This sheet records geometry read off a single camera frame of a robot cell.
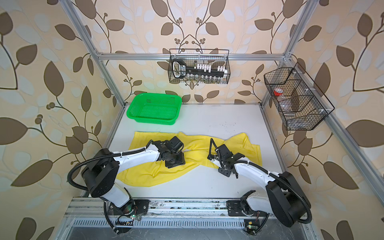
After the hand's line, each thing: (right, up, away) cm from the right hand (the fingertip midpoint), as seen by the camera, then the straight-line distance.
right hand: (227, 166), depth 87 cm
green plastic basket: (-52, +37, +32) cm, 71 cm away
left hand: (-25, +3, -2) cm, 25 cm away
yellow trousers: (-18, +8, +8) cm, 22 cm away
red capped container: (+27, +43, -7) cm, 51 cm away
